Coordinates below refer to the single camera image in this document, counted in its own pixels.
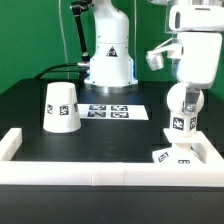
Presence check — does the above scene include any white lamp shade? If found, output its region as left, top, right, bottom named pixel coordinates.
left=43, top=82, right=81, bottom=133

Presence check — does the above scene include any white U-shaped fence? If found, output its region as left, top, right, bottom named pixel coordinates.
left=0, top=128, right=224, bottom=187

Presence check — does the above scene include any white lamp base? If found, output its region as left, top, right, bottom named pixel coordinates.
left=152, top=128, right=202, bottom=165

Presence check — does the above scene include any black cable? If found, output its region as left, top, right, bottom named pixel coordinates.
left=34, top=61, right=91, bottom=80

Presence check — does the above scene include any white marker sheet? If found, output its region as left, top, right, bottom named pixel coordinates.
left=79, top=104, right=148, bottom=120

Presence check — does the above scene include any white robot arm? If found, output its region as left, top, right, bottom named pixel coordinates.
left=89, top=0, right=224, bottom=113

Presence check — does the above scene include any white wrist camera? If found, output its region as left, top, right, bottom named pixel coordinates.
left=146, top=38, right=183, bottom=71

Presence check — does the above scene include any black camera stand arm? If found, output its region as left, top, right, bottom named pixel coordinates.
left=70, top=0, right=92, bottom=62

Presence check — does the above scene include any white lamp bulb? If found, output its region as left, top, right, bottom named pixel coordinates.
left=167, top=83, right=204, bottom=137

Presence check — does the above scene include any white hanging cable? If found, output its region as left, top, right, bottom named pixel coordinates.
left=58, top=0, right=71, bottom=80

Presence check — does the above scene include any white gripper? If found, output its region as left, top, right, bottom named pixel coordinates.
left=172, top=32, right=222, bottom=113

